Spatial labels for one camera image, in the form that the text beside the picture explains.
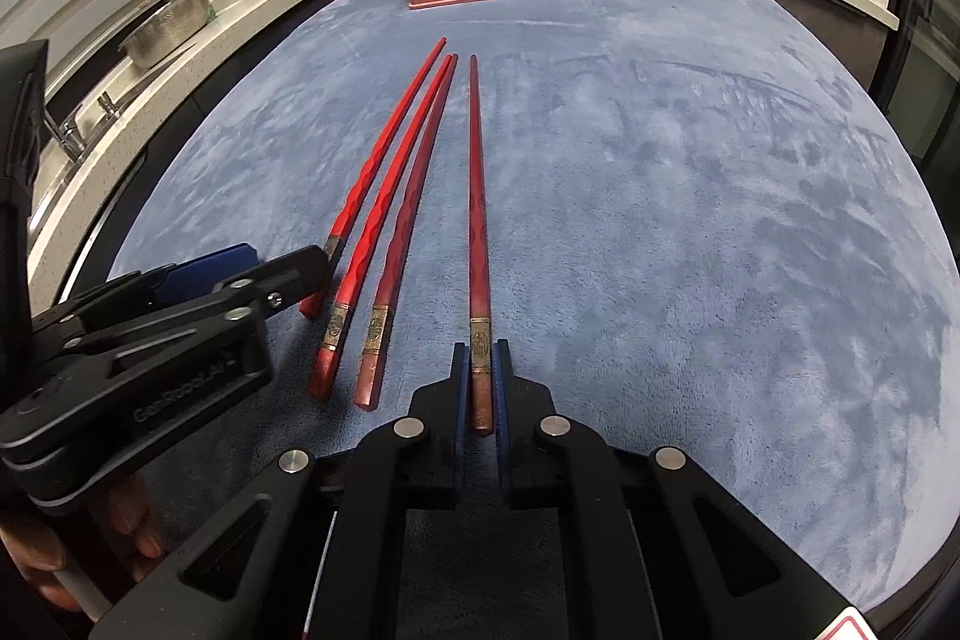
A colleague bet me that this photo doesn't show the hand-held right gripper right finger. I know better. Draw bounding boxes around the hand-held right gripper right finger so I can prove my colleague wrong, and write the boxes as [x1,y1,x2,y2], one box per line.
[493,344,856,640]

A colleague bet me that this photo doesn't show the person's left hand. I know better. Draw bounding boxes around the person's left hand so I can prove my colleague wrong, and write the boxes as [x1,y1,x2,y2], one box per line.
[0,471,167,615]

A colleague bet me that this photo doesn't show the bright red chopstick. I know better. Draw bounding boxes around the bright red chopstick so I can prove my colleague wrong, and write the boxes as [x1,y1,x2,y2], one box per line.
[307,53,458,402]
[298,36,449,319]

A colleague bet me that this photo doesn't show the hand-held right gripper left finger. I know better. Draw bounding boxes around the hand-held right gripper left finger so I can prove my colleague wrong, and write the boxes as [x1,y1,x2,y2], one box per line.
[90,344,470,640]

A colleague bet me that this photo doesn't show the blue-grey plush mat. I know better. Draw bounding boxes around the blue-grey plush mat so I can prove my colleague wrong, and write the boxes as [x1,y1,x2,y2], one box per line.
[105,0,942,615]

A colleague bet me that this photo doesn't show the black framed glass door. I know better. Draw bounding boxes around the black framed glass door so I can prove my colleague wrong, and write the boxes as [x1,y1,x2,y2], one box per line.
[870,0,960,221]

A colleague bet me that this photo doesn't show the brown-red chopstick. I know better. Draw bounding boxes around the brown-red chopstick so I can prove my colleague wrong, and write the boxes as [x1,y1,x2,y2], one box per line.
[465,53,497,437]
[352,56,460,412]

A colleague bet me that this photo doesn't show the chrome sink faucet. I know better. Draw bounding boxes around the chrome sink faucet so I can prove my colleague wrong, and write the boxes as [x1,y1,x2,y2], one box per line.
[41,100,87,161]

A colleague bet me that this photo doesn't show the steel colander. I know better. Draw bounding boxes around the steel colander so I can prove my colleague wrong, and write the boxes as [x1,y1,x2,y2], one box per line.
[118,0,211,70]

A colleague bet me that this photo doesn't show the white plastic rod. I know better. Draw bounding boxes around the white plastic rod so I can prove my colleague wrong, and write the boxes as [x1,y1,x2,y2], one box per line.
[51,567,111,620]

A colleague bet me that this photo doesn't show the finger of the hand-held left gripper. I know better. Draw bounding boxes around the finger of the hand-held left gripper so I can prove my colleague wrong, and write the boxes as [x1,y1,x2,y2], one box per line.
[34,245,332,372]
[56,242,260,319]

